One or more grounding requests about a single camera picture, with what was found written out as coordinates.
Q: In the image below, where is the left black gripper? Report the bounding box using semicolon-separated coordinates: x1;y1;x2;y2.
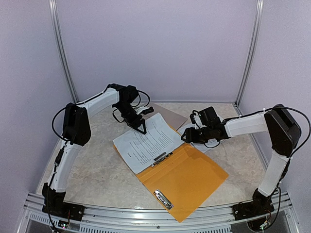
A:
116;101;147;134

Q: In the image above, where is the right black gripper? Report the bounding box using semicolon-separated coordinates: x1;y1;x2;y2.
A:
182;125;213;144

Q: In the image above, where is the pink-brown file folder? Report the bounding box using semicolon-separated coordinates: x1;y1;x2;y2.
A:
148;103;187;131

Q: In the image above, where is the white printed sheet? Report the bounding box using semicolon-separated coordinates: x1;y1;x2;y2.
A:
113;113;183;174

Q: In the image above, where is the orange folder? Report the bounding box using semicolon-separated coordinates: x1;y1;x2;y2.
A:
113;141;230;223

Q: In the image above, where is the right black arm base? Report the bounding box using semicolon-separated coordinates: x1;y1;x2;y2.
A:
232;189;275;220

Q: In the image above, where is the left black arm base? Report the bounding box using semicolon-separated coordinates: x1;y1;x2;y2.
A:
42;183;85;221

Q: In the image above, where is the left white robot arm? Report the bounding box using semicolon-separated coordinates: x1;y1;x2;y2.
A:
42;83;154;216

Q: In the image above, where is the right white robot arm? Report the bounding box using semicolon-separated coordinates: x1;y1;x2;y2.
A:
181;104;302;216

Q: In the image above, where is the orange folder centre clip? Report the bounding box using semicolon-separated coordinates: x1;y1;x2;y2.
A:
151;152;173;167

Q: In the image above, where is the orange folder edge clip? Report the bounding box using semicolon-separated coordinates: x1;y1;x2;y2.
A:
154;189;174;210

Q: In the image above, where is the white printed sheet dense text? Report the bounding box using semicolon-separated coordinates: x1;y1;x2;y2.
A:
177;123;219;153

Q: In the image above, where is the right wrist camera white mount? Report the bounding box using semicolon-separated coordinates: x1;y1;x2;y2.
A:
190;110;203;129

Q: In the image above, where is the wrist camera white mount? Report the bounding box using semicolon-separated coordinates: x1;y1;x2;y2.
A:
190;110;203;129
134;106;154;115

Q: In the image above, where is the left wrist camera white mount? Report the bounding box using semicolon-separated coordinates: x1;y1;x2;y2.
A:
134;106;154;115

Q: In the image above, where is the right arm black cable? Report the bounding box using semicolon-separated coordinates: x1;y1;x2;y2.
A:
218;108;305;156

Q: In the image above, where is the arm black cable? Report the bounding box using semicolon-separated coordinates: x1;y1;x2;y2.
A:
51;89;151;144
218;108;305;156

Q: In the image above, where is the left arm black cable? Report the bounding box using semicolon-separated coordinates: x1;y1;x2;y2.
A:
51;89;151;144

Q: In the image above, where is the right aluminium frame post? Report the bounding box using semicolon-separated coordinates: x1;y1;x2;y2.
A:
235;0;264;107

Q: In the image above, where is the aluminium frame post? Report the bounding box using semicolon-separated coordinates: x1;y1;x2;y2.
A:
48;0;79;103
235;0;264;107

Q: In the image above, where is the left aluminium frame post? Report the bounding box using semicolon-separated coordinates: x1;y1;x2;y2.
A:
48;0;79;103

